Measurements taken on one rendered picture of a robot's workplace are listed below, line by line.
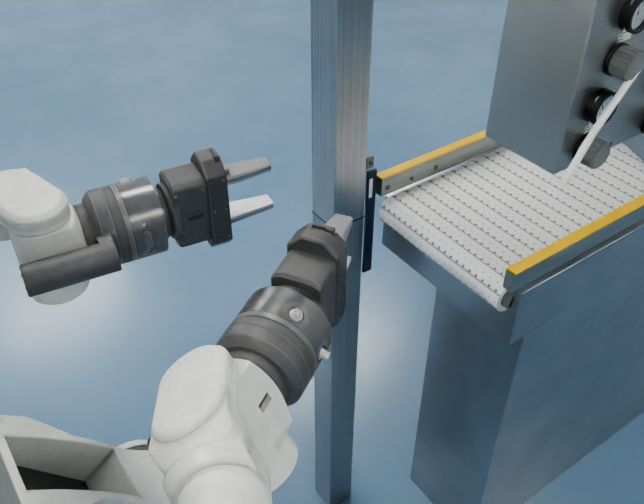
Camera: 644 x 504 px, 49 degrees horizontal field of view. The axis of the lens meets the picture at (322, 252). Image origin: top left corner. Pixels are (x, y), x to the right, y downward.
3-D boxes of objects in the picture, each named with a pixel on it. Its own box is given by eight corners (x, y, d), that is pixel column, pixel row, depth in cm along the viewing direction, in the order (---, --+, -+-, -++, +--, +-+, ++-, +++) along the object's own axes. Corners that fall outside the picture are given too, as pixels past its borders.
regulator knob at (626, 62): (621, 87, 70) (633, 45, 67) (600, 78, 71) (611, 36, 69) (642, 79, 71) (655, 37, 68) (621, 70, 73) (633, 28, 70)
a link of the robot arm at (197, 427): (224, 329, 58) (220, 428, 46) (279, 405, 62) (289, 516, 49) (158, 366, 59) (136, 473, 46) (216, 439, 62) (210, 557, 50)
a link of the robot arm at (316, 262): (278, 212, 69) (219, 287, 61) (370, 235, 66) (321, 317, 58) (283, 304, 77) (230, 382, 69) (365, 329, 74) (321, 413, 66)
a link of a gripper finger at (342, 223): (358, 224, 74) (336, 259, 70) (330, 217, 75) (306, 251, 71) (358, 212, 73) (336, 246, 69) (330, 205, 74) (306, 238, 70)
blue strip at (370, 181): (364, 273, 119) (369, 173, 106) (361, 271, 119) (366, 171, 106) (371, 269, 119) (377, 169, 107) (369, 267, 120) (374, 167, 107)
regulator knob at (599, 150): (587, 175, 75) (598, 138, 72) (569, 165, 77) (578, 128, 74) (608, 165, 77) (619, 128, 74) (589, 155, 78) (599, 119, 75)
